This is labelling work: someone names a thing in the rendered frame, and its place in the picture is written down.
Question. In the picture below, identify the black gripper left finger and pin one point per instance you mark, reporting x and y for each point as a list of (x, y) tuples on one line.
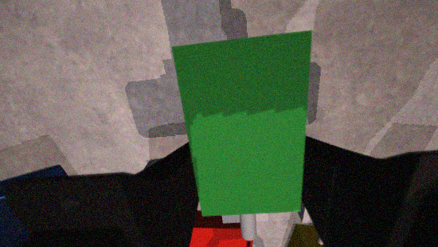
[(156, 207)]

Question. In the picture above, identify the red tray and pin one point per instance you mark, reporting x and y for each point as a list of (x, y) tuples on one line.
[(211, 232)]

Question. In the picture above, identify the yellow block with grey metal pin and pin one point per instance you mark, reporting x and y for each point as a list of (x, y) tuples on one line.
[(305, 236)]

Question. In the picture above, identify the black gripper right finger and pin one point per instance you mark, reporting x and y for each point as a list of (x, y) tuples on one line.
[(355, 200)]

